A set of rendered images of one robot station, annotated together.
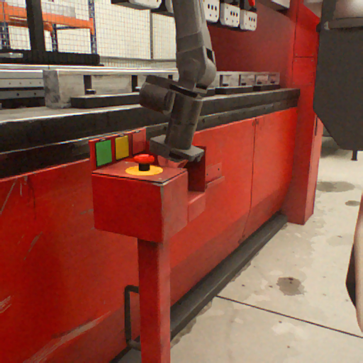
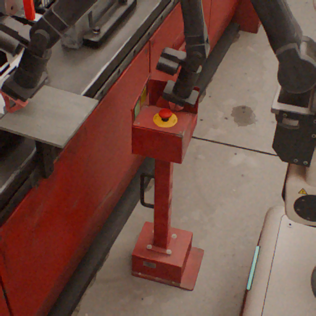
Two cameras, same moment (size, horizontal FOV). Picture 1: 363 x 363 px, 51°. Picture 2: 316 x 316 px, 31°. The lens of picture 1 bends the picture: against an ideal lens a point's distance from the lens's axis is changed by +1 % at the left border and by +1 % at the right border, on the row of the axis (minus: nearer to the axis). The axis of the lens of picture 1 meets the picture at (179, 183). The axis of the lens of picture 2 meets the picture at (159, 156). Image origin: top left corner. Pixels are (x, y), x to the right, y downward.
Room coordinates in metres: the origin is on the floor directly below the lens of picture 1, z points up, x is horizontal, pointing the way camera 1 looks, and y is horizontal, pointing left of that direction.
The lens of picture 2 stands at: (-0.57, 0.34, 1.89)
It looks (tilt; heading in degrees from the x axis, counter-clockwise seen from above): 44 degrees down; 349
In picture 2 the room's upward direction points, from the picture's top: 1 degrees clockwise
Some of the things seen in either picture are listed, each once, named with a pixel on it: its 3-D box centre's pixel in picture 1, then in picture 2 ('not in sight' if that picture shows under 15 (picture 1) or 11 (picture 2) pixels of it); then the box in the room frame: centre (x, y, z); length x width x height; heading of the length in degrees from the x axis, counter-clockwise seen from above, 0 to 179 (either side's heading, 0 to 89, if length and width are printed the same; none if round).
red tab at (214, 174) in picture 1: (214, 175); (181, 42); (1.40, -0.14, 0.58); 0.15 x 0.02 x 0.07; 147
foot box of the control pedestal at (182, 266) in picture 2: not in sight; (168, 253); (0.74, 0.03, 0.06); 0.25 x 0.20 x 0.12; 63
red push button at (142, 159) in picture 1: (144, 164); (165, 116); (0.71, 0.07, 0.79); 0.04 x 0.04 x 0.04
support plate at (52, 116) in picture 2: not in sight; (33, 109); (0.55, 0.43, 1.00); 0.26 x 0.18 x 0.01; 57
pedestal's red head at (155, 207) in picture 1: (152, 179); (165, 116); (0.75, 0.06, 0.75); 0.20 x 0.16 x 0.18; 153
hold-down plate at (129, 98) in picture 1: (117, 99); (110, 20); (1.10, 0.18, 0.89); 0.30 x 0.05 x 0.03; 147
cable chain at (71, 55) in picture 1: (52, 57); not in sight; (1.49, 0.47, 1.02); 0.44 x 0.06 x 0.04; 147
